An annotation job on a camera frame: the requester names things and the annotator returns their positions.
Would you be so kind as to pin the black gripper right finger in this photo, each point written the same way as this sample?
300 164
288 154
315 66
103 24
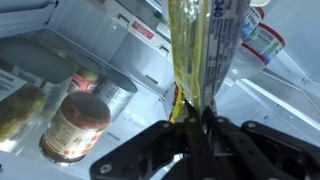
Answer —
260 153

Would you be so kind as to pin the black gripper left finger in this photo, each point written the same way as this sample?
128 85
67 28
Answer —
140 150

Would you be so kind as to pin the food packet with printed label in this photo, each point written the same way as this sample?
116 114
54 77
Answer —
200 50

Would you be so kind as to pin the stainless steel refrigerator body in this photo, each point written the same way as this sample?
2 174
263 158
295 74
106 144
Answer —
293 100

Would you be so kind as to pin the silver tin can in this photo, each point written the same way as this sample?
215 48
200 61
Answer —
116 96

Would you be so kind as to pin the sauce jar dark red lid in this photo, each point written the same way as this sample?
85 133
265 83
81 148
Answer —
76 130

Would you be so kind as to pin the small red jar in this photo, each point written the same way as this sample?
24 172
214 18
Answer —
83 81

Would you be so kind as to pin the white fridge component red sticker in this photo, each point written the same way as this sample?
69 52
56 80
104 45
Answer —
143 56

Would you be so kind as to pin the plastic bottle red white label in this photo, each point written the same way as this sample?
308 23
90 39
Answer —
253 21
263 46

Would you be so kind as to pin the clear labelled food tub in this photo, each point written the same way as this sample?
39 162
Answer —
20 110

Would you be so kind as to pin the container with grey lid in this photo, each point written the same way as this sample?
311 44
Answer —
36 60

